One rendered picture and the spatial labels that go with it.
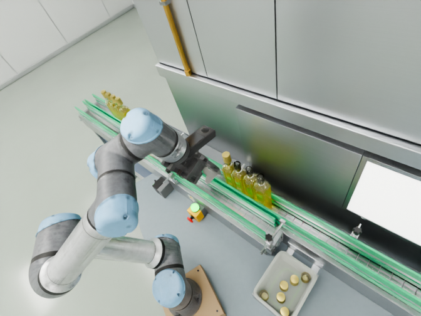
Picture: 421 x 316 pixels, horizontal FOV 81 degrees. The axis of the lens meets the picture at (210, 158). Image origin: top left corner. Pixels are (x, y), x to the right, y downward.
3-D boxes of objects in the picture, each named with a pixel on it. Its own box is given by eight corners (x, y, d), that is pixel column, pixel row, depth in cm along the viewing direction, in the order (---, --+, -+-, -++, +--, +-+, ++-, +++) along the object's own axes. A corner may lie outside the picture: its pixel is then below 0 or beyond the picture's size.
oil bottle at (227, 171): (243, 187, 126) (237, 162, 109) (236, 195, 124) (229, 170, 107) (234, 182, 129) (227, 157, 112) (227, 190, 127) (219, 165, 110)
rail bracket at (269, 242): (286, 229, 107) (287, 217, 98) (265, 261, 101) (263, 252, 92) (280, 226, 109) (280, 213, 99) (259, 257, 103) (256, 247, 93)
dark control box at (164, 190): (174, 189, 150) (170, 182, 144) (165, 199, 148) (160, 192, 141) (165, 183, 155) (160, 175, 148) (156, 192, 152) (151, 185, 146)
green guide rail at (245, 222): (266, 239, 107) (265, 232, 101) (265, 241, 106) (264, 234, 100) (81, 113, 201) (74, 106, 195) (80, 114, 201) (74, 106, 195)
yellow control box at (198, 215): (207, 213, 136) (204, 207, 130) (198, 224, 133) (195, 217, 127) (198, 206, 139) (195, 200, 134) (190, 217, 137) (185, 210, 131)
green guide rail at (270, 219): (275, 226, 109) (275, 217, 103) (274, 227, 109) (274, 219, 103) (88, 108, 204) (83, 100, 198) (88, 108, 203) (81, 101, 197)
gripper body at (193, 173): (179, 173, 74) (155, 160, 64) (195, 149, 75) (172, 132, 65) (197, 185, 70) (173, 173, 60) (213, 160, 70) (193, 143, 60)
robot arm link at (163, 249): (171, 280, 104) (20, 273, 68) (166, 246, 114) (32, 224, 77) (191, 268, 99) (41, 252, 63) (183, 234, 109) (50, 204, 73)
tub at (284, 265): (317, 279, 105) (319, 274, 98) (289, 328, 97) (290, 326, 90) (280, 254, 114) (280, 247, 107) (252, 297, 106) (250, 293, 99)
